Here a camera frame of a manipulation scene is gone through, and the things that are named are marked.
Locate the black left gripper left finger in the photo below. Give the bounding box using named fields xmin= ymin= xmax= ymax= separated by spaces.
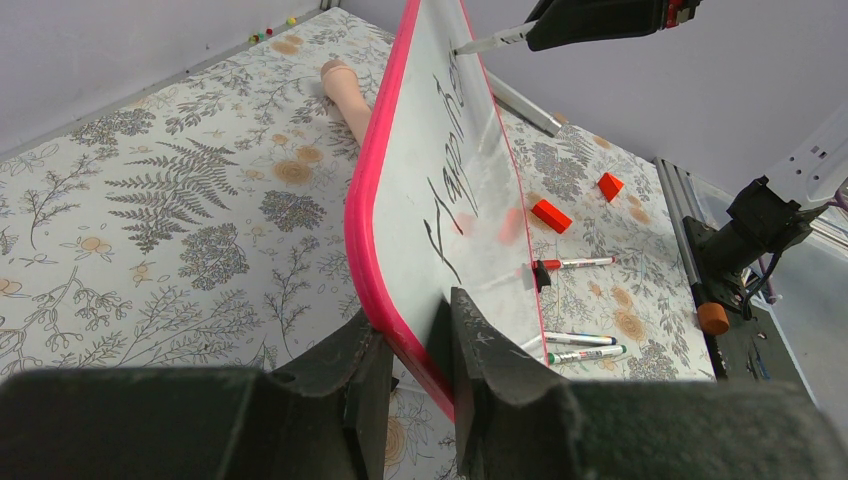
xmin=1 ymin=313 xmax=393 ymax=479

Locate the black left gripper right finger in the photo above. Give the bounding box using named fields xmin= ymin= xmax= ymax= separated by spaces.
xmin=450 ymin=288 xmax=847 ymax=479

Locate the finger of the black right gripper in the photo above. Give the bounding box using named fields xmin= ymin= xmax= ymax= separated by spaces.
xmin=526 ymin=0 xmax=701 ymax=51

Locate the black whiteboard marker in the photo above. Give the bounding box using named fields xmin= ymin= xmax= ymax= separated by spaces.
xmin=453 ymin=21 xmax=536 ymax=55

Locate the pink framed whiteboard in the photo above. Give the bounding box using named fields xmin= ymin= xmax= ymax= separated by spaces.
xmin=344 ymin=1 xmax=542 ymax=416

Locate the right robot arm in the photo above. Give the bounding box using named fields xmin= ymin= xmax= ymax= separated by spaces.
xmin=514 ymin=0 xmax=847 ymax=287

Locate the green whiteboard marker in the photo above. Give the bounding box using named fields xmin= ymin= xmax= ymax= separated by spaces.
xmin=547 ymin=345 xmax=627 ymax=365

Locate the blue whiteboard marker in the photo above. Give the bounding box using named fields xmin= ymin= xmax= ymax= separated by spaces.
xmin=521 ymin=332 xmax=618 ymax=349

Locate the black whiteboard foot right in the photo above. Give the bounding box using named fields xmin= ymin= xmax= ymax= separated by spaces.
xmin=533 ymin=260 xmax=551 ymax=293

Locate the red whiteboard marker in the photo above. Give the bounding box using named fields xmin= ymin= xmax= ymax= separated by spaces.
xmin=533 ymin=256 xmax=616 ymax=271

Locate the silver toy microphone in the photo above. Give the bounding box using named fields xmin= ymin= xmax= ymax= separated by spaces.
xmin=486 ymin=71 xmax=563 ymax=137

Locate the red triangular block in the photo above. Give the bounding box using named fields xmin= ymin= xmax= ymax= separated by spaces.
xmin=597 ymin=172 xmax=624 ymax=203

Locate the small red block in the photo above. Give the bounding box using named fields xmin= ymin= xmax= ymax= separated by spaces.
xmin=531 ymin=199 xmax=573 ymax=234

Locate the floral patterned table mat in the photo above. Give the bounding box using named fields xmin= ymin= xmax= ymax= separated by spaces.
xmin=0 ymin=6 xmax=717 ymax=480

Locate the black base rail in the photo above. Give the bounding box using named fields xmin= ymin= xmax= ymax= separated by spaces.
xmin=680 ymin=216 xmax=804 ymax=387

